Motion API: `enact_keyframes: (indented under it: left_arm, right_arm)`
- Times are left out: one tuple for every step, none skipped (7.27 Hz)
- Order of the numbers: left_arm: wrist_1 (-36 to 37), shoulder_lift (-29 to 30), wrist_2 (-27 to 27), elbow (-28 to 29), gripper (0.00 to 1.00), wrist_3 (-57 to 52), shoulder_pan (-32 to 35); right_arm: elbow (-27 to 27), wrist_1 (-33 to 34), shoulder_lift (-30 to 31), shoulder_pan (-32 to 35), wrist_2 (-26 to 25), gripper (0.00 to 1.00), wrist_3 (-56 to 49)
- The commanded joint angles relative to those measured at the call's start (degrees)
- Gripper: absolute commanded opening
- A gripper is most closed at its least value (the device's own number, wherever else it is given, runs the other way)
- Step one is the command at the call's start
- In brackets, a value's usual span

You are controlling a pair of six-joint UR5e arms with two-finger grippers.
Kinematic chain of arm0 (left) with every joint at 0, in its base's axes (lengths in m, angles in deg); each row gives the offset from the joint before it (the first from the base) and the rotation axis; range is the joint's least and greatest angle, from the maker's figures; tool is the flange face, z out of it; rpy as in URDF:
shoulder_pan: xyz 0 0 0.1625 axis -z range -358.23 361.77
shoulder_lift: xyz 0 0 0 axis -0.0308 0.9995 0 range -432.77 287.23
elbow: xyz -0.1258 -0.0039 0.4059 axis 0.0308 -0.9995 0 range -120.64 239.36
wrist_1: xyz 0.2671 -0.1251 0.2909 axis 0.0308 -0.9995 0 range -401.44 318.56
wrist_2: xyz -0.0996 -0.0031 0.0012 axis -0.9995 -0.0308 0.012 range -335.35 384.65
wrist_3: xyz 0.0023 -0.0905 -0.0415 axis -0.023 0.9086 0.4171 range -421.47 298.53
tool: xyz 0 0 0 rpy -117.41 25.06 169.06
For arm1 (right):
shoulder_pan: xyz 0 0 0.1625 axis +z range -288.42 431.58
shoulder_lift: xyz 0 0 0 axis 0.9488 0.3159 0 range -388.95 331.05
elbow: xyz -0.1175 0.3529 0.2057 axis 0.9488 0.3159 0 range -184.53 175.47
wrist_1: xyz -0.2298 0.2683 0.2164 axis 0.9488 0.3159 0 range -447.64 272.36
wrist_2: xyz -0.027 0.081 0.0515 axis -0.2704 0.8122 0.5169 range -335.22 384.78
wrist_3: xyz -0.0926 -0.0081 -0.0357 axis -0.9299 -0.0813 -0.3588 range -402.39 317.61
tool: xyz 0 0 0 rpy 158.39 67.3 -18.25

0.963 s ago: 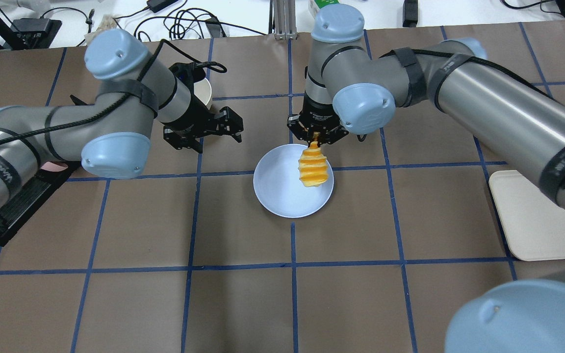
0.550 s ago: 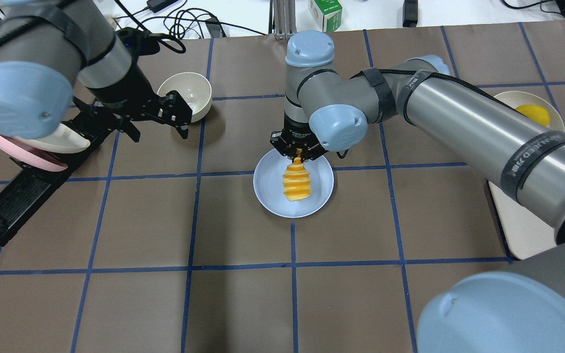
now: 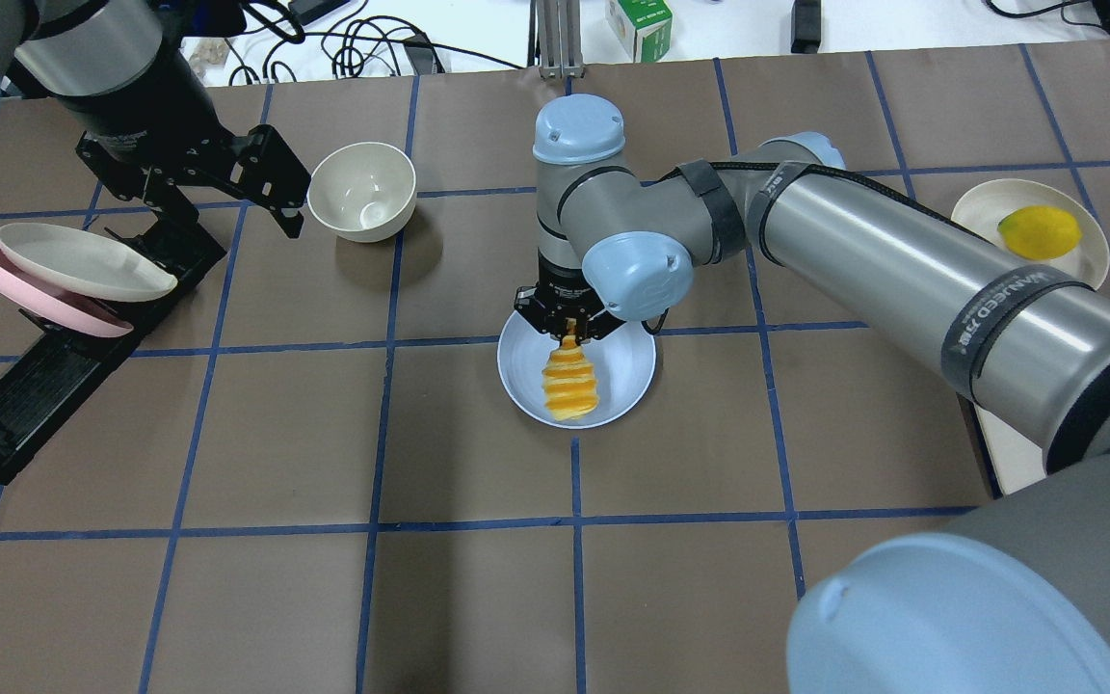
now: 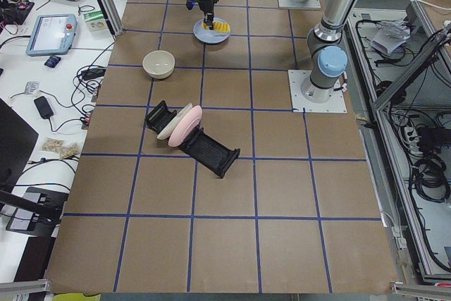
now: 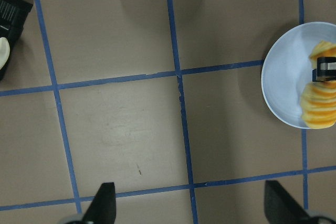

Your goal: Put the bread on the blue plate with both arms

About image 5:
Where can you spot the blue plate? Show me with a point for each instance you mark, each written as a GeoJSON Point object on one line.
{"type": "Point", "coordinates": [287, 69]}

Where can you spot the sliced yellow bread loaf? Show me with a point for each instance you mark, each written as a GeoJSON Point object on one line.
{"type": "Point", "coordinates": [317, 101]}

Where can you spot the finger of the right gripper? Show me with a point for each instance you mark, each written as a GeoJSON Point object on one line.
{"type": "Point", "coordinates": [325, 70]}

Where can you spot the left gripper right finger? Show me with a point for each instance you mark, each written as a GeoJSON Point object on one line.
{"type": "Point", "coordinates": [281, 207]}

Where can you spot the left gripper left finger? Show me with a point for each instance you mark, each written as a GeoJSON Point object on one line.
{"type": "Point", "coordinates": [102, 209]}

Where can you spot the black plate rack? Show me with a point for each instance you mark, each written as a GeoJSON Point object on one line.
{"type": "Point", "coordinates": [13, 17]}

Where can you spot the cream plate in rack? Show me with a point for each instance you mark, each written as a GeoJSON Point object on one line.
{"type": "Point", "coordinates": [4, 51]}

